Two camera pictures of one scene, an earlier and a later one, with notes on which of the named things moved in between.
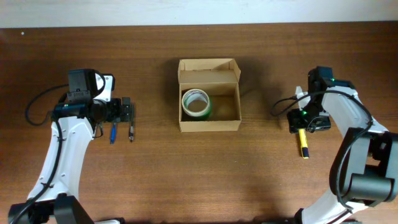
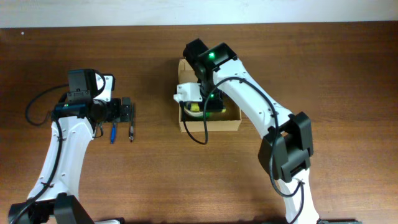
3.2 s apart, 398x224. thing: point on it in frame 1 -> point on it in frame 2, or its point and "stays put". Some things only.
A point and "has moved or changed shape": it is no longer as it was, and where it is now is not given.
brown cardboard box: [219, 78] stays put
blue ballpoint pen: [113, 134] stays put
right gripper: [298, 125] -> [214, 103]
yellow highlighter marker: [303, 142] has moved or changed shape
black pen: [131, 132] stays put
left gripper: [126, 110] stays put
